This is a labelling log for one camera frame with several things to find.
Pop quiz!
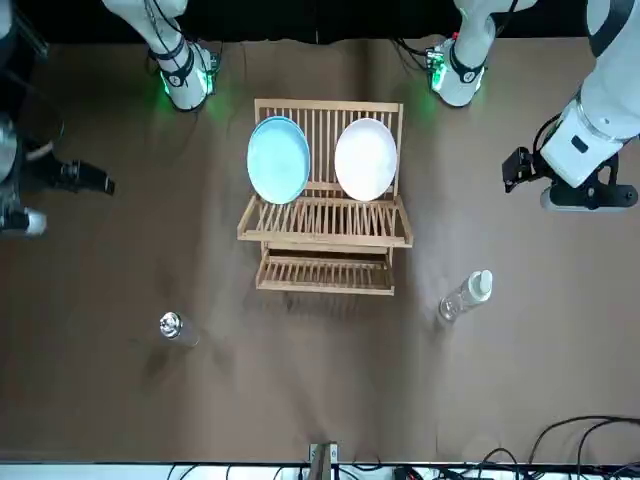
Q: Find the pale round plate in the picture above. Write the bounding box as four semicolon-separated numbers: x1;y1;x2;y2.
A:
333;117;399;203

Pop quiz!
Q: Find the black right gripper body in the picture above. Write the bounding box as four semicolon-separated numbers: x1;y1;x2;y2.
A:
27;158;117;197

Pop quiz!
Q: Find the clear bottle silver cap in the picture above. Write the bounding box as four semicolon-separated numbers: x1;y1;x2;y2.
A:
158;310;200;349

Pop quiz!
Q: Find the blue round plate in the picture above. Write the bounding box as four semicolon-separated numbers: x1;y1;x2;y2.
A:
246;116;312;205

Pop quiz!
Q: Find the clear bottle white cap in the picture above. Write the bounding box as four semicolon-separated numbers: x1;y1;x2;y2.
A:
438;269;494;324

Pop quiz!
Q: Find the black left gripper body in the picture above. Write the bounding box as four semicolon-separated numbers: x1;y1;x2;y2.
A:
502;147;551;194

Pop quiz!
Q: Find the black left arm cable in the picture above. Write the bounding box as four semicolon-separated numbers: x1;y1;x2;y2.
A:
531;112;564;174

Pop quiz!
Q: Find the wooden slatted dish rack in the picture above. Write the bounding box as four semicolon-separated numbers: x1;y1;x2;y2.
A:
236;98;415;296

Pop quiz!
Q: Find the aluminium frame post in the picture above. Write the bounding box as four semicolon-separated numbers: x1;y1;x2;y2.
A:
308;441;339;480

